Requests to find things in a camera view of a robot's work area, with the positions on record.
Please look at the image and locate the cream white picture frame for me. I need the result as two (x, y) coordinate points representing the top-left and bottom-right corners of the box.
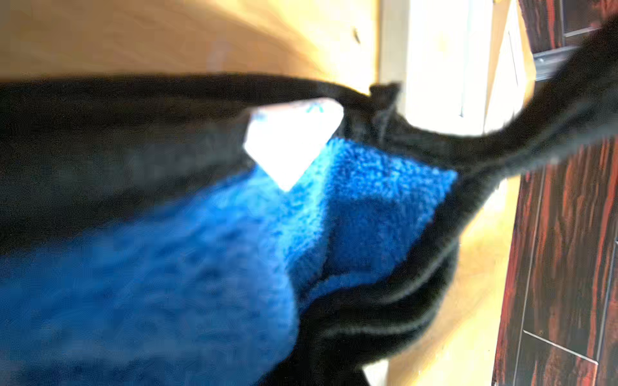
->
(378, 1), (535, 136)

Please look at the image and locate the blue microfiber cloth black trim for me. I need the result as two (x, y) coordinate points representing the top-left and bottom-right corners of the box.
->
(1, 19), (617, 385)

